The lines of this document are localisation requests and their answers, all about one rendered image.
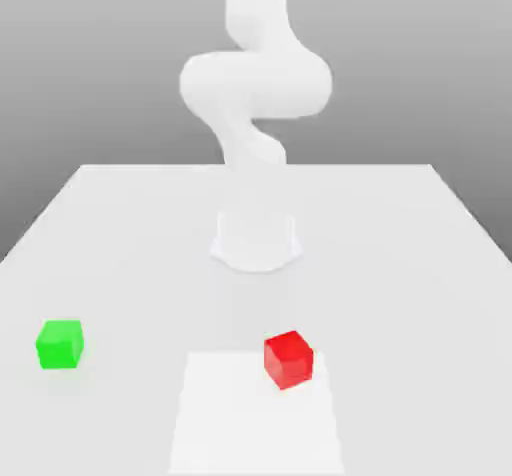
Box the small red cube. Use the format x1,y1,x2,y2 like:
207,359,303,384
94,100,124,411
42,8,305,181
262,329,315,392

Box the small green cube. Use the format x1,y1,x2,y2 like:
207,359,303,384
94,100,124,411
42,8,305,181
34,318,86,371

